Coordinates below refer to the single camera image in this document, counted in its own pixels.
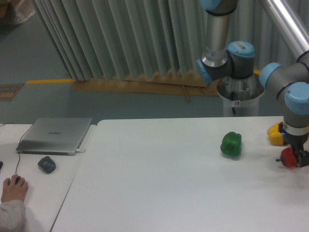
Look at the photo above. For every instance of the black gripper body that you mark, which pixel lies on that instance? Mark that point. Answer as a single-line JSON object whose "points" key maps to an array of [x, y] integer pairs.
{"points": [[295, 137]]}

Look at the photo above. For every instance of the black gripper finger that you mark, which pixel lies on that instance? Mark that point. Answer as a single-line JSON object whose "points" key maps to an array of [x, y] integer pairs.
{"points": [[301, 158]]}

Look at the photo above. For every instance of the red bell pepper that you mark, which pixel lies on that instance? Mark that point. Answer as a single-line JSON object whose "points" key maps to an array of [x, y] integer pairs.
{"points": [[287, 158]]}

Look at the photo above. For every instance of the black computer mouse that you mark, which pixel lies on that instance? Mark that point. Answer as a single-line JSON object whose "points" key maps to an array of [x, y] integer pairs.
{"points": [[19, 181]]}

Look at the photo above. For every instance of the light grey sleeve forearm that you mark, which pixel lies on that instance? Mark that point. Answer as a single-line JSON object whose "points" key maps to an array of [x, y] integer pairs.
{"points": [[12, 216]]}

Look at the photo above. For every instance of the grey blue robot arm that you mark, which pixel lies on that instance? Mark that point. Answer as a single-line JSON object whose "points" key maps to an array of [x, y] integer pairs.
{"points": [[285, 79]]}

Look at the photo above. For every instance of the yellow bell pepper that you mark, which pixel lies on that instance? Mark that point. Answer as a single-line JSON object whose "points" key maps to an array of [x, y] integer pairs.
{"points": [[275, 138]]}

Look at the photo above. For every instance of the green bell pepper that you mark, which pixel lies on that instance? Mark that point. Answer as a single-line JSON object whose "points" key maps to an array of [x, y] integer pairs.
{"points": [[231, 145]]}

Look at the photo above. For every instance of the person's bare hand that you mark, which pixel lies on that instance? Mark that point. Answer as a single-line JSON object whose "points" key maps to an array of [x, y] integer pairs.
{"points": [[11, 192]]}

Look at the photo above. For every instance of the brown cardboard sheet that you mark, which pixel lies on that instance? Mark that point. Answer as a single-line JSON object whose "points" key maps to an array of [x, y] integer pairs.
{"points": [[188, 85]]}

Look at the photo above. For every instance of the white laptop plug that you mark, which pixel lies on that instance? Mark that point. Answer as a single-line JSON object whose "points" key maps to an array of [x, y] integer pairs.
{"points": [[80, 151]]}

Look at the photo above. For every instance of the grey pleated curtain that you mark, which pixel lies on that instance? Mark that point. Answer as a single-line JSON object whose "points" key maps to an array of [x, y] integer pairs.
{"points": [[126, 39]]}

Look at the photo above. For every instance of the silver closed laptop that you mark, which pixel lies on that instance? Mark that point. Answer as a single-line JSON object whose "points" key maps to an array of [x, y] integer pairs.
{"points": [[55, 136]]}

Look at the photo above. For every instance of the small black round object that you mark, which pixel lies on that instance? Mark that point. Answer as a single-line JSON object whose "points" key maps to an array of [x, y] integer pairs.
{"points": [[47, 165]]}

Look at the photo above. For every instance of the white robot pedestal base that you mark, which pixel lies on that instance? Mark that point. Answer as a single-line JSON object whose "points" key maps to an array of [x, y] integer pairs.
{"points": [[240, 96]]}

